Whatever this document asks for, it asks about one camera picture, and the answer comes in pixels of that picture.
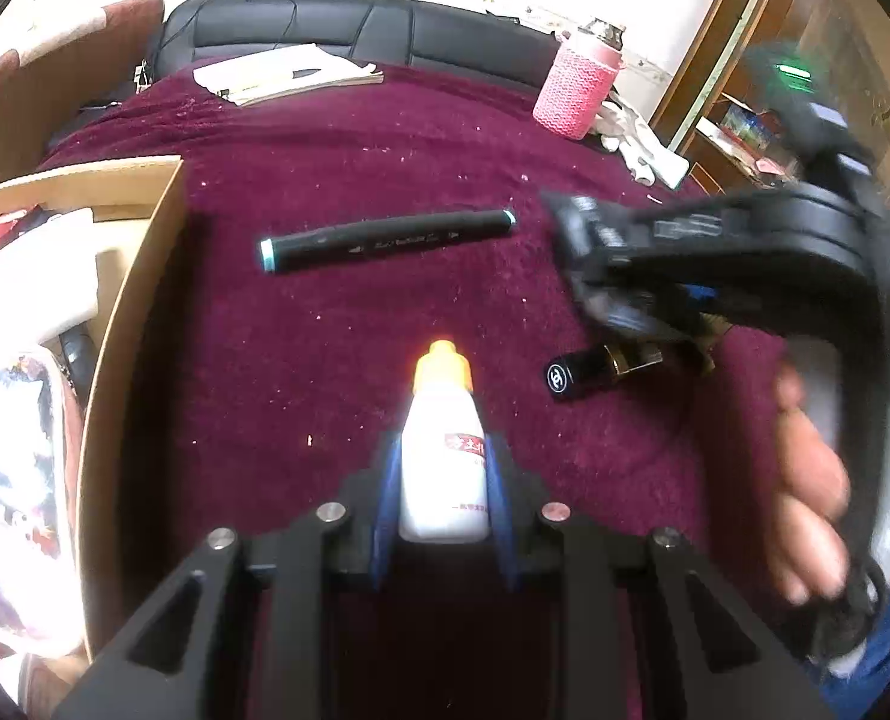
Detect black foil pouch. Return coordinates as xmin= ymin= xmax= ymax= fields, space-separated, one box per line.
xmin=541 ymin=190 xmax=731 ymax=351

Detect brown armchair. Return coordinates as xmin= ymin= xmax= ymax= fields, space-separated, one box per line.
xmin=0 ymin=0 xmax=165 ymax=182

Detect small white bottle orange cap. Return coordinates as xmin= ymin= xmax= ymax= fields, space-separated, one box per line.
xmin=399 ymin=340 xmax=490 ymax=544

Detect cardboard box tray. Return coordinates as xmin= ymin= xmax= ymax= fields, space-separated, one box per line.
xmin=0 ymin=154 xmax=188 ymax=656

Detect white notebook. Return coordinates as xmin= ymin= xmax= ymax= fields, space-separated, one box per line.
xmin=193 ymin=44 xmax=385 ymax=107

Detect black gold lipstick tube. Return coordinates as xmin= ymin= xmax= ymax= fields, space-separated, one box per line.
xmin=543 ymin=341 xmax=664 ymax=401

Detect maroon velvet tablecloth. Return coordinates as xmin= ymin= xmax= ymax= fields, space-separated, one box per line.
xmin=38 ymin=55 xmax=807 ymax=720

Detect pink knitted sleeve bottle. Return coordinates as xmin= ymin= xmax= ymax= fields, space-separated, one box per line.
xmin=532 ymin=18 xmax=625 ymax=140

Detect clear plastic container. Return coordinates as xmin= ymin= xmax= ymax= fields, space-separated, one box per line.
xmin=0 ymin=346 xmax=85 ymax=658

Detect black marker teal caps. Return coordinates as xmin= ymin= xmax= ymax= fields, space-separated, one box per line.
xmin=257 ymin=210 xmax=518 ymax=275

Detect wooden cabinet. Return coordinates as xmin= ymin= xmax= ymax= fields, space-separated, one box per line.
xmin=651 ymin=0 xmax=890 ymax=203

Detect person right hand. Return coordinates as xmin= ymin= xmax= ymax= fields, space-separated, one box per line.
xmin=765 ymin=362 xmax=850 ymax=606

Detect black leather sofa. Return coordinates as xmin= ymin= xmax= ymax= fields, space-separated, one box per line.
xmin=147 ymin=0 xmax=559 ymax=93

